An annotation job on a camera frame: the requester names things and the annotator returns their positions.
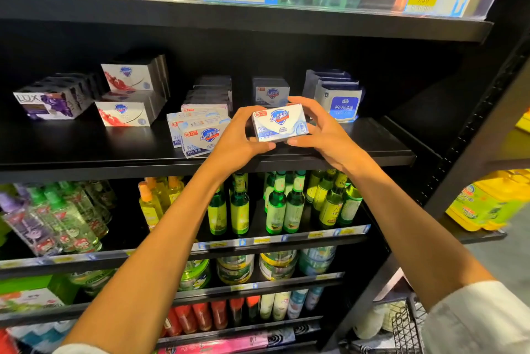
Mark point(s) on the person's right hand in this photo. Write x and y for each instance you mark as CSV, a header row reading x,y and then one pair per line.
x,y
331,138

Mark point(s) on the person's left hand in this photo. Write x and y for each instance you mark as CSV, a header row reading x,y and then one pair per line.
x,y
236,147

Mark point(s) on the single white blue soap box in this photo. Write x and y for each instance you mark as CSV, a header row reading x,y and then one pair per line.
x,y
280,122
175,126
207,138

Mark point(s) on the black store shelf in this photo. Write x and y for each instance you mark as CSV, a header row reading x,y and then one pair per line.
x,y
83,151

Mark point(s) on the person's right forearm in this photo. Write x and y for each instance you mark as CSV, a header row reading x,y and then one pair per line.
x,y
418,234

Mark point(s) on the person's left forearm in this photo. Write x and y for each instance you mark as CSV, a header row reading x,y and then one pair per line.
x,y
145,271

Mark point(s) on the row of white upright packs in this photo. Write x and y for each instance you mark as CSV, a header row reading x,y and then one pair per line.
x,y
339,103

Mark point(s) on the row of white pink soap boxes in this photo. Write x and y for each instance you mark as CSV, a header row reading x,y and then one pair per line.
x,y
205,103

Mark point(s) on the row of white blue soap boxes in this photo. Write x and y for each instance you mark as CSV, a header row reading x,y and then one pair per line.
x,y
272,93

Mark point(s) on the row of green yellow bottles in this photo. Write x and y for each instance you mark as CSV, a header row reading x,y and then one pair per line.
x,y
277,205

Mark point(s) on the row of white red soap boxes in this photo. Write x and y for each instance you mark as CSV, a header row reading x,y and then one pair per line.
x,y
128,111

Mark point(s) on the green lidded wipe tub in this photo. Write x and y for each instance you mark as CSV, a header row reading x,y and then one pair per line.
x,y
317,260
278,264
197,275
236,268

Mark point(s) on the row of white small bottles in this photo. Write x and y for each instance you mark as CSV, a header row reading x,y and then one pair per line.
x,y
286,304

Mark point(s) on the yellow detergent jug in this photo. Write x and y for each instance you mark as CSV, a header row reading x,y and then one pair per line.
x,y
484,202

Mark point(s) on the cream white pouch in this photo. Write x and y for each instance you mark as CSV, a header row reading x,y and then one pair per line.
x,y
369,321

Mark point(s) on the row of purple soap boxes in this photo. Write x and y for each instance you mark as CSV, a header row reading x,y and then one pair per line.
x,y
45,105

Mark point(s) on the long pink packet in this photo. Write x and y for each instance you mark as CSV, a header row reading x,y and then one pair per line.
x,y
219,343

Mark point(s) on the green white box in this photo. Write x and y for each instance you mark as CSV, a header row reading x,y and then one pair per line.
x,y
33,298

